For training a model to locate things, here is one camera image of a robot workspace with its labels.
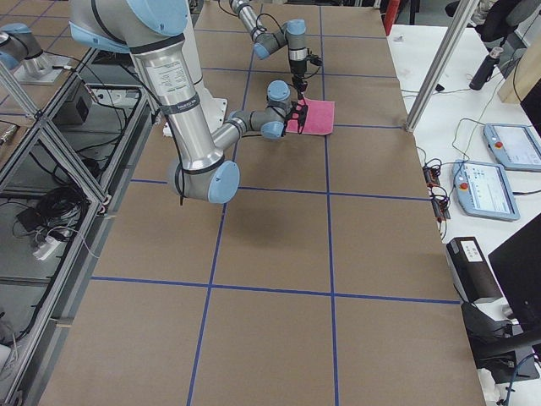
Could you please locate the pink and grey towel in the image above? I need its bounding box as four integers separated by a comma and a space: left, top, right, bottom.
296, 98, 335, 135

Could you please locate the brown paper table cover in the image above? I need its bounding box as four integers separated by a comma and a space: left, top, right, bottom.
41, 4, 484, 405

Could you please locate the black water bottle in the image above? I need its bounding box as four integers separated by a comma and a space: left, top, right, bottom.
469, 47, 504, 91

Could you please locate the near teach pendant tablet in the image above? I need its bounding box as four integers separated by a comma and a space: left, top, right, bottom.
452, 161, 520, 222

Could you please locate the teach pendant tablet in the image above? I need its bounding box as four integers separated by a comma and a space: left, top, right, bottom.
484, 123, 540, 172
452, 161, 520, 222

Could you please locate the far teach pendant tablet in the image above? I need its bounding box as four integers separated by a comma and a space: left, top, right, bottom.
484, 123, 540, 172

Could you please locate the black power box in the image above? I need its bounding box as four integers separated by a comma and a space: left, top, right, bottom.
446, 237, 503, 305

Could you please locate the black monitor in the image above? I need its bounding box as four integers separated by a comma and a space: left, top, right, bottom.
489, 222, 540, 329

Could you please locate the aluminium frame post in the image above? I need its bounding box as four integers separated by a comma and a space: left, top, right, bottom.
404, 0, 478, 133

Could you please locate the aluminium frame rack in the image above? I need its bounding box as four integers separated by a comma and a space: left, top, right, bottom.
1, 50, 155, 405

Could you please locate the black cable bundle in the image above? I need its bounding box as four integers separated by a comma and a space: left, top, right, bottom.
12, 185, 92, 238

